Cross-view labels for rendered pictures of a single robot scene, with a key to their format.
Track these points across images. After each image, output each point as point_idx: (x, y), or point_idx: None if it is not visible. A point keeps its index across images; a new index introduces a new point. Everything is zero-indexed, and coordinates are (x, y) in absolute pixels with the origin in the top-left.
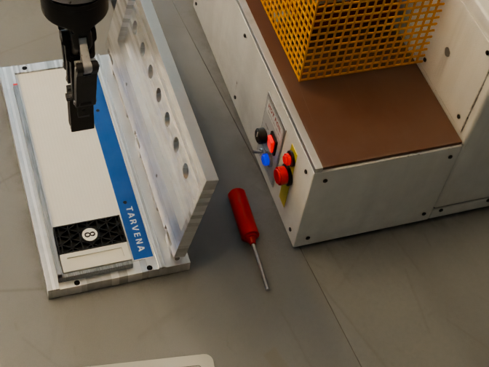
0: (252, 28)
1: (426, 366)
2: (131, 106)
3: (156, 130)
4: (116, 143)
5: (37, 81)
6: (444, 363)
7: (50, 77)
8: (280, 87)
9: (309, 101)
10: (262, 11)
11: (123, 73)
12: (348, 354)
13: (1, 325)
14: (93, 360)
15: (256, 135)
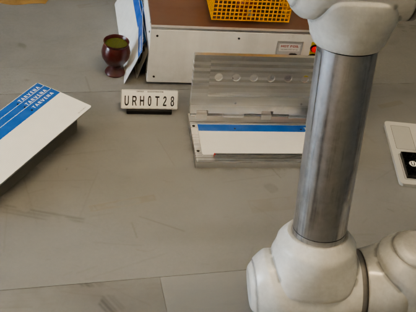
0: (245, 29)
1: (383, 67)
2: (249, 106)
3: (279, 93)
4: (260, 125)
5: (209, 147)
6: (381, 62)
7: (206, 142)
8: (287, 30)
9: (296, 25)
10: (231, 24)
11: (227, 102)
12: (379, 85)
13: (370, 185)
14: (387, 158)
15: None
